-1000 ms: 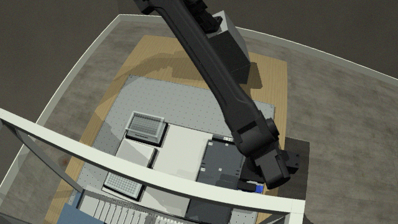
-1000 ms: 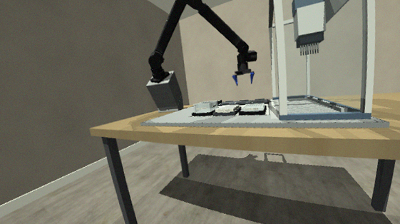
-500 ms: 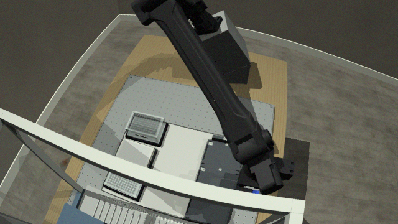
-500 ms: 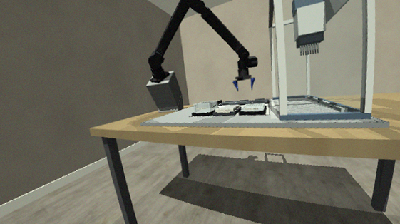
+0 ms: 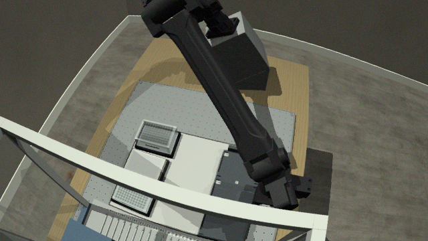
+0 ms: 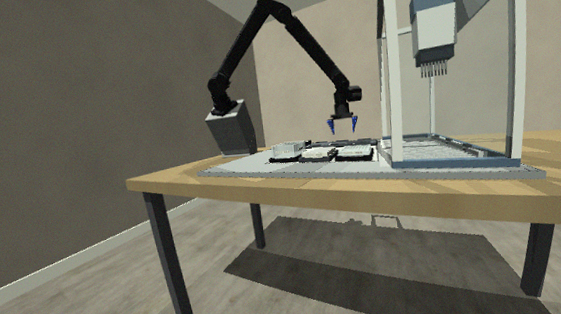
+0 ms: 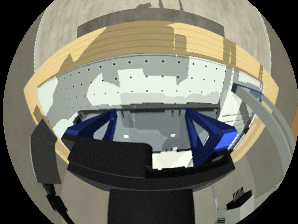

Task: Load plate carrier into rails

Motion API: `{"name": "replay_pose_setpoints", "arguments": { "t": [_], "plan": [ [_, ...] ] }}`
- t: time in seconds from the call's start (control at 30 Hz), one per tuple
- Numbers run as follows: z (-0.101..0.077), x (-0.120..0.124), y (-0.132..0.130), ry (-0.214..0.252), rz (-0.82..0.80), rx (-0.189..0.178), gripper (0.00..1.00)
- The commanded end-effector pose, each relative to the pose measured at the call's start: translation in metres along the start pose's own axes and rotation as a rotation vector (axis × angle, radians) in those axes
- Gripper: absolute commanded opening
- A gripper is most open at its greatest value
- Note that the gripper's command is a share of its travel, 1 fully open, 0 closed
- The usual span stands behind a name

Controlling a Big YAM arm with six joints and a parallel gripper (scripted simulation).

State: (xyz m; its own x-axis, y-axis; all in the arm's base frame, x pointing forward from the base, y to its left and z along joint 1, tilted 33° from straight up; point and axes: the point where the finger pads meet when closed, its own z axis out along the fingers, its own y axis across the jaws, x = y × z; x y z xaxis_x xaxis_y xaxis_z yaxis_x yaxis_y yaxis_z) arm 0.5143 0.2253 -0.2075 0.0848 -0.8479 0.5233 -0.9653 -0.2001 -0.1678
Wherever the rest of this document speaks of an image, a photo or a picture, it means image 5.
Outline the white perforated base plate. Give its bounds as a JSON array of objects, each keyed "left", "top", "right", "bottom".
[{"left": 82, "top": 80, "right": 295, "bottom": 241}]

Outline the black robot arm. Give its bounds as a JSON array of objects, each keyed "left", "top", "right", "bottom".
[{"left": 141, "top": 0, "right": 313, "bottom": 211}]

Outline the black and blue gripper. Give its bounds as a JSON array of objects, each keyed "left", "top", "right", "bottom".
[{"left": 252, "top": 181, "right": 273, "bottom": 207}]

